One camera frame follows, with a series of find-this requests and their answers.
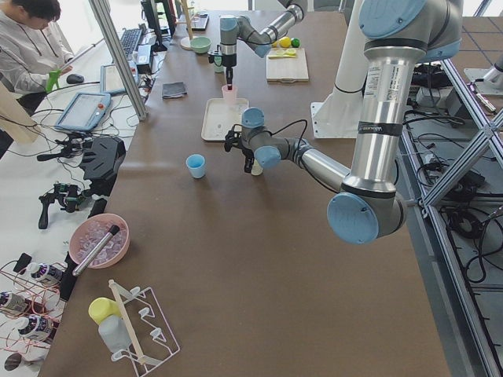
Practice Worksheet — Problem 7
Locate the wooden cup stand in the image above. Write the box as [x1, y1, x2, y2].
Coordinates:
[180, 0, 194, 51]

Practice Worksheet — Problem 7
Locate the seated person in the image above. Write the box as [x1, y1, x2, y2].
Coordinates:
[1, 0, 74, 113]

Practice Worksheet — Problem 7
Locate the metal ice scoop handle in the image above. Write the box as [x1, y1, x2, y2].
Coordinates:
[72, 225, 120, 276]

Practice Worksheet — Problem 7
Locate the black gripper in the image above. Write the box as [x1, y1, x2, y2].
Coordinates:
[224, 124, 255, 174]
[207, 43, 237, 86]

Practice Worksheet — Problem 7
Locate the beige rabbit tray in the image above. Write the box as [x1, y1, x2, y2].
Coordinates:
[201, 98, 249, 141]

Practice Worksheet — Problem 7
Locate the white cup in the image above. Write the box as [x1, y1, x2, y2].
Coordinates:
[251, 159, 263, 176]

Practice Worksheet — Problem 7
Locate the grey folded cloth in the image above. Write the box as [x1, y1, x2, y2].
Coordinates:
[162, 82, 187, 99]

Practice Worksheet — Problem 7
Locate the grey cup on rack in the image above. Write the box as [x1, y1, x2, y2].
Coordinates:
[98, 315, 132, 353]

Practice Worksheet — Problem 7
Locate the whole lemon upper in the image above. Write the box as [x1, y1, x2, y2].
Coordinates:
[277, 36, 292, 49]

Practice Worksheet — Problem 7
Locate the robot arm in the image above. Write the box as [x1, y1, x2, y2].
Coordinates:
[219, 0, 307, 90]
[224, 1, 463, 244]

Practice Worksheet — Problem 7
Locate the black monitor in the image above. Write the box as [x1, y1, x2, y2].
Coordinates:
[140, 0, 176, 52]

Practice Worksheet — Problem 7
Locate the pink bowl with ice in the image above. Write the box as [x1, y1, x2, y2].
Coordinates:
[69, 214, 130, 269]

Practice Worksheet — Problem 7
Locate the blue teach pendant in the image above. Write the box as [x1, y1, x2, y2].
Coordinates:
[100, 64, 126, 96]
[54, 93, 111, 132]

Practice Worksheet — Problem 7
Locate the green bowl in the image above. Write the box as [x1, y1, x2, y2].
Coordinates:
[190, 36, 211, 54]

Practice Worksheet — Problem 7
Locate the pink cup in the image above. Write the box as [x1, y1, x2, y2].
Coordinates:
[222, 84, 237, 106]

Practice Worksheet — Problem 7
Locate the light blue cup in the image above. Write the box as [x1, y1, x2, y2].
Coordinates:
[185, 154, 206, 179]

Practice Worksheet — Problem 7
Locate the black keyboard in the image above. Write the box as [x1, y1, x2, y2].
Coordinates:
[119, 28, 142, 60]

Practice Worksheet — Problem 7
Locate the wooden cutting board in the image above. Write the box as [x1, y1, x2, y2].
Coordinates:
[266, 48, 309, 83]

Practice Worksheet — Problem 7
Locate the yellow cup on rack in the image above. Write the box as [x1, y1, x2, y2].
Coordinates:
[88, 297, 121, 324]

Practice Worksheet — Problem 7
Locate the white wire drying rack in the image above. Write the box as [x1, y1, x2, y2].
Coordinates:
[108, 280, 182, 376]

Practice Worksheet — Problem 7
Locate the aluminium frame post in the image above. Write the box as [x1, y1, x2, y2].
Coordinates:
[89, 0, 147, 121]

